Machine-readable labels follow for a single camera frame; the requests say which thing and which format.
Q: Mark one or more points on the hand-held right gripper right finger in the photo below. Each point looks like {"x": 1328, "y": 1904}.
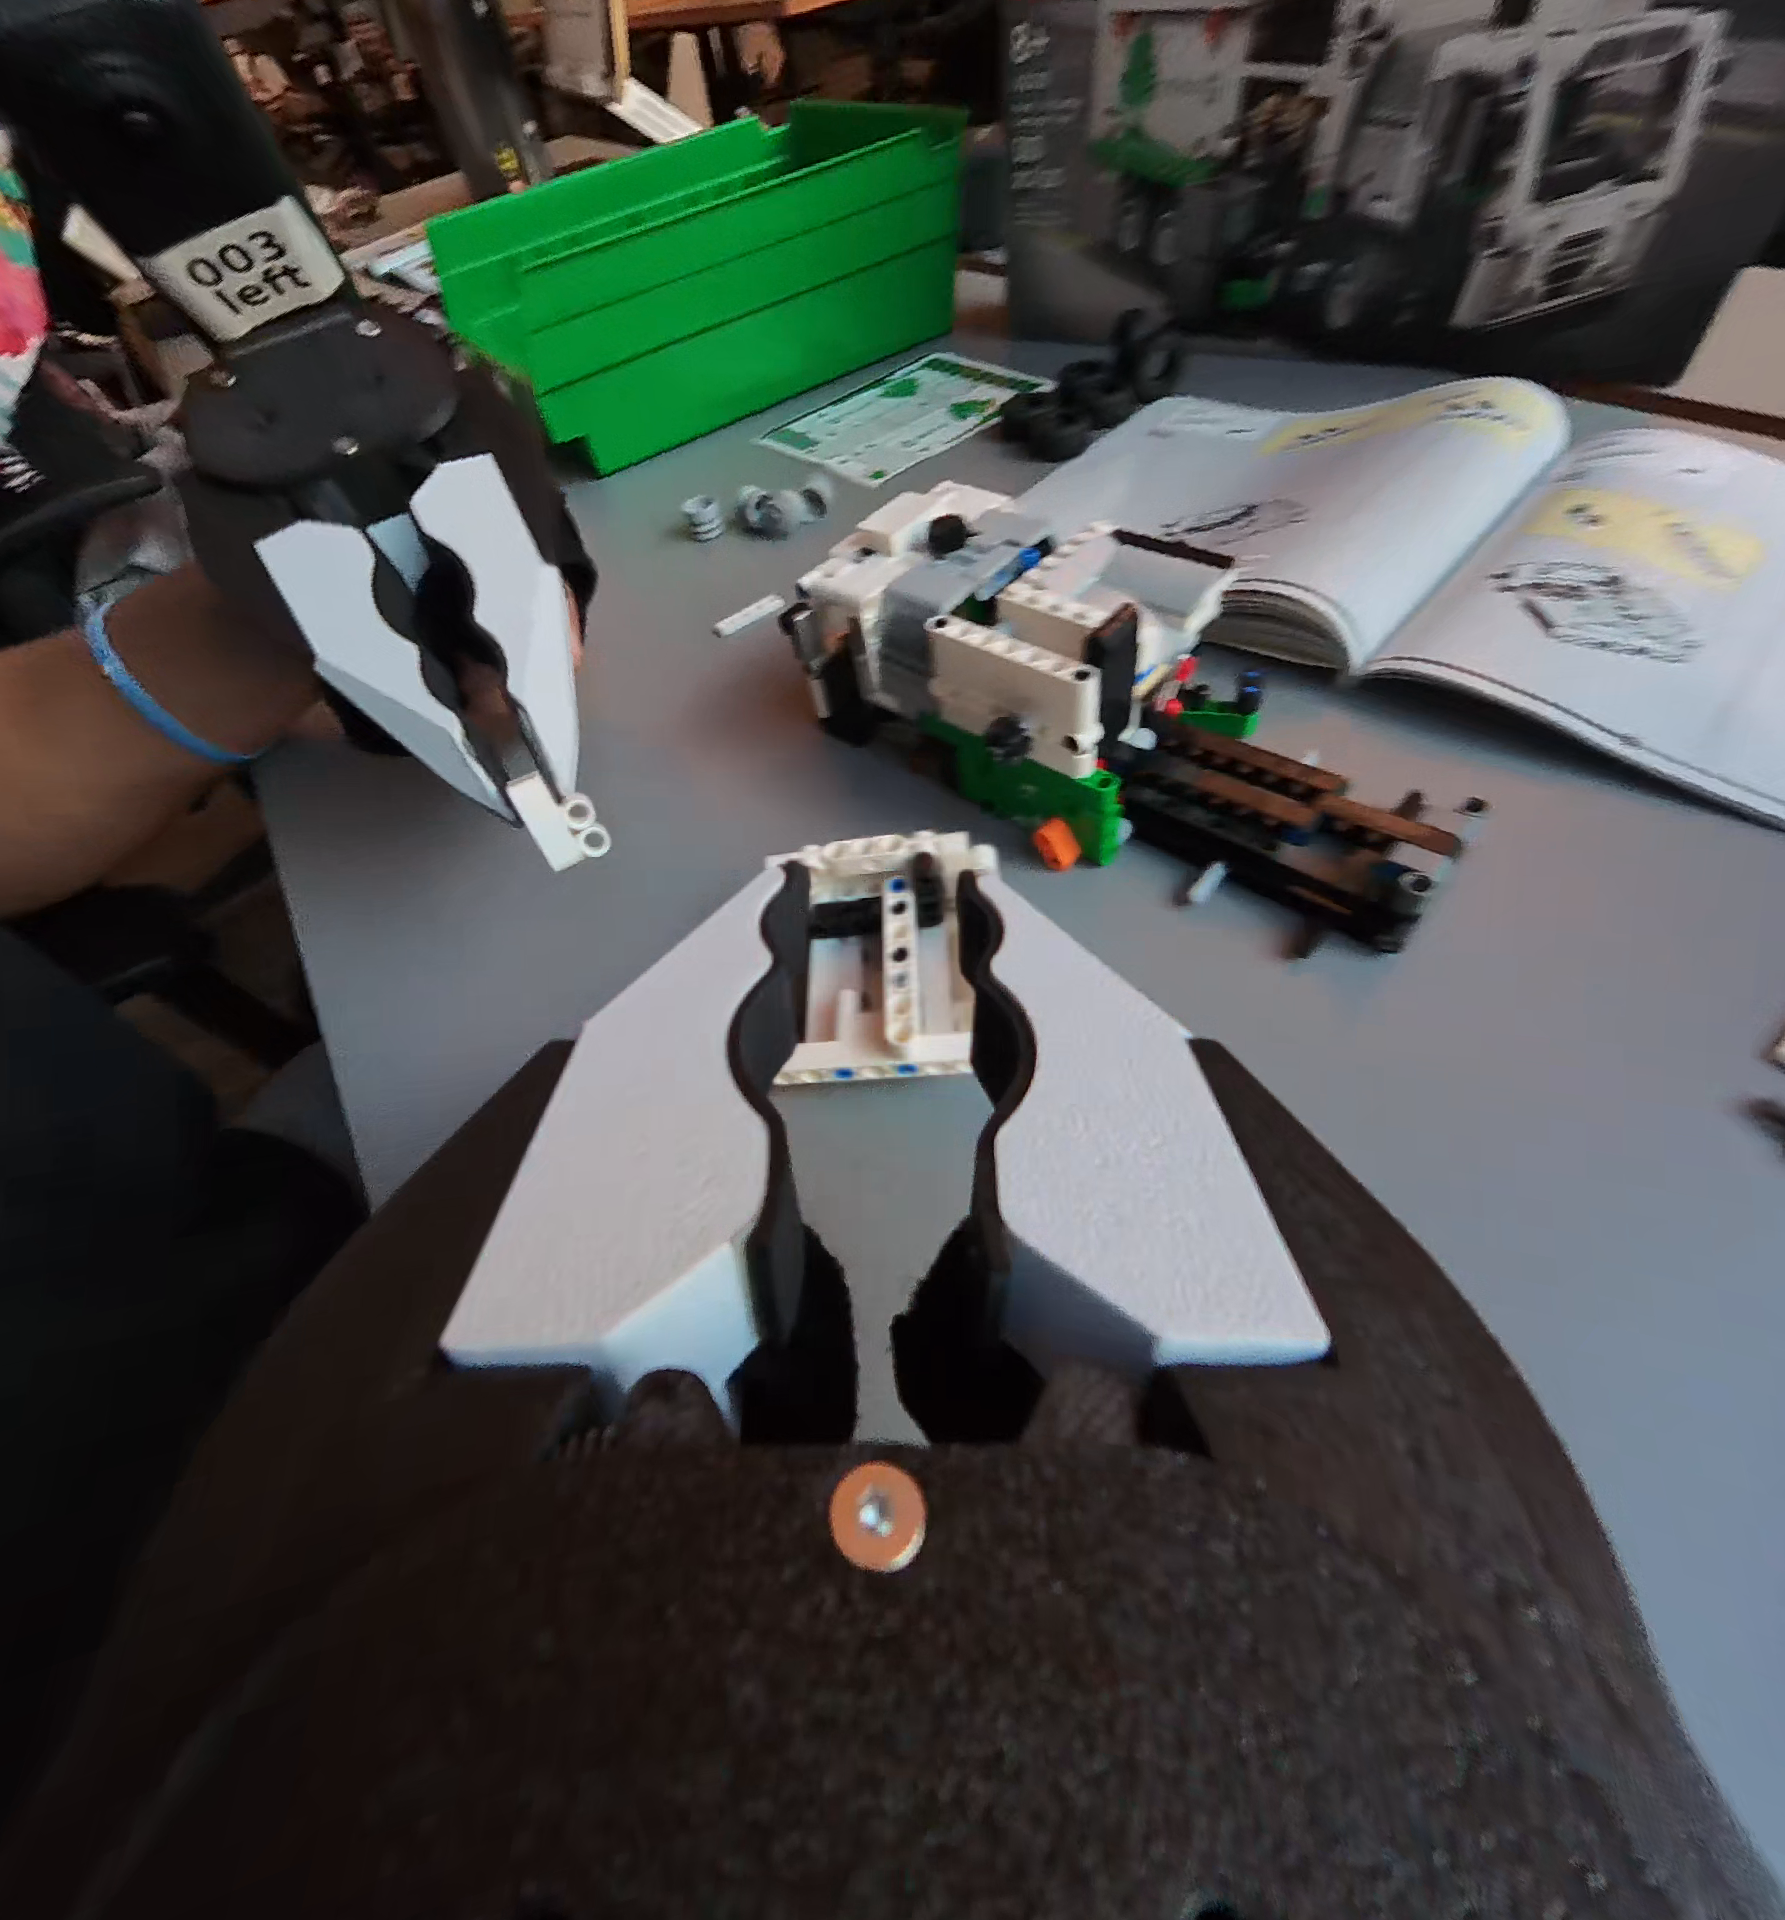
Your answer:
{"x": 1132, "y": 1156}

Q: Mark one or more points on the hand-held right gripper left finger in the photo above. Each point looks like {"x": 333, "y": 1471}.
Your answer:
{"x": 638, "y": 1139}

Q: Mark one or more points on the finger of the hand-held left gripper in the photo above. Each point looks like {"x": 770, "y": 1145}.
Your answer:
{"x": 525, "y": 601}
{"x": 345, "y": 616}

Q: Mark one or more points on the small white lego piece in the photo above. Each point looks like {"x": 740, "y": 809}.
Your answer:
{"x": 556, "y": 826}

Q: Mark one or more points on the white lego frame subassembly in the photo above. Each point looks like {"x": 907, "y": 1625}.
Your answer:
{"x": 896, "y": 960}

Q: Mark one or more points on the person's left forearm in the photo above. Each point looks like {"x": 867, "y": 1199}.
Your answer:
{"x": 37, "y": 766}

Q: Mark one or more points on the small grey lego connector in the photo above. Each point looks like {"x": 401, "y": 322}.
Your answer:
{"x": 702, "y": 519}
{"x": 814, "y": 499}
{"x": 761, "y": 510}

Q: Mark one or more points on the short white lego beam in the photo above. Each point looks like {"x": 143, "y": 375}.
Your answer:
{"x": 750, "y": 616}

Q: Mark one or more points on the small grey lego pin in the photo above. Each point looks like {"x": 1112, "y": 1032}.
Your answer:
{"x": 1202, "y": 885}

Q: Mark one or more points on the white and green lego truck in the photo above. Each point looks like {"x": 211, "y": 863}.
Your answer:
{"x": 981, "y": 647}

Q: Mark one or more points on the pile of black lego tyres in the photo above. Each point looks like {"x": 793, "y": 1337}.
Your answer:
{"x": 1095, "y": 392}

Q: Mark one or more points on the open lego instruction booklet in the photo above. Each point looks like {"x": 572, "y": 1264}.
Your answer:
{"x": 1432, "y": 496}

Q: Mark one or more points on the dark printed lego box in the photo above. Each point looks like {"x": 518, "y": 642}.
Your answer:
{"x": 1432, "y": 179}

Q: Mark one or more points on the person's left hand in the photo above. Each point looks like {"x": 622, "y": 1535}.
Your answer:
{"x": 240, "y": 647}

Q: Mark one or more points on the blue wristband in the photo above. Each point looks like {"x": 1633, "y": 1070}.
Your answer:
{"x": 157, "y": 698}

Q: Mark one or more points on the green plastic bin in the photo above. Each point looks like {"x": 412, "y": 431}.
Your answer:
{"x": 713, "y": 301}

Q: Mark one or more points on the green and white sticker sheet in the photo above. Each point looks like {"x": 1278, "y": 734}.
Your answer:
{"x": 907, "y": 413}

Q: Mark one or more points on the person's black clothing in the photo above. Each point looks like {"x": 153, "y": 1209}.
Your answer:
{"x": 67, "y": 1352}

